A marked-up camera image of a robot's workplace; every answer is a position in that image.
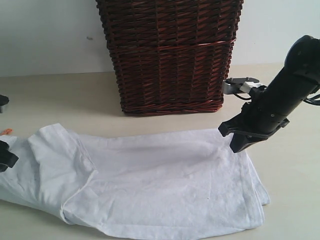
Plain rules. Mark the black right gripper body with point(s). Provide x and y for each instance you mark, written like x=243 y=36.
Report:
x=267 y=111

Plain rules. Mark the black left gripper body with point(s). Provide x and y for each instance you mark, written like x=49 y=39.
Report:
x=7 y=158

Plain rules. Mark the white t-shirt with red lettering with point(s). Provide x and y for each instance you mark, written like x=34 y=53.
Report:
x=185 y=185

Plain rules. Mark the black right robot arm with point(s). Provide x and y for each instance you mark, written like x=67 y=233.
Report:
x=303 y=59

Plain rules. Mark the dark brown wicker basket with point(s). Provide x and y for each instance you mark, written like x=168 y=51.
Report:
x=170 y=56

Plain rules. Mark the small orange tag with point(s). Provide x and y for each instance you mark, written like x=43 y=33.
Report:
x=7 y=131

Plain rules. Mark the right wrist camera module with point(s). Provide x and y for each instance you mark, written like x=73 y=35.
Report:
x=241 y=85

